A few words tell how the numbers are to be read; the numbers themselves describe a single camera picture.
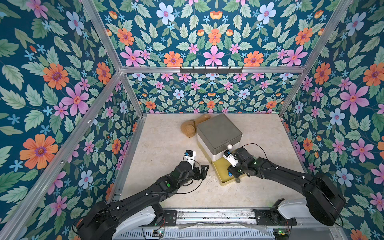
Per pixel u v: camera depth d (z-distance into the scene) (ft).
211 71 3.05
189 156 2.31
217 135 2.68
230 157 2.56
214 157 2.75
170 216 2.44
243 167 2.21
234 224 2.39
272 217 2.20
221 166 2.93
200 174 2.34
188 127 3.18
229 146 2.63
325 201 1.41
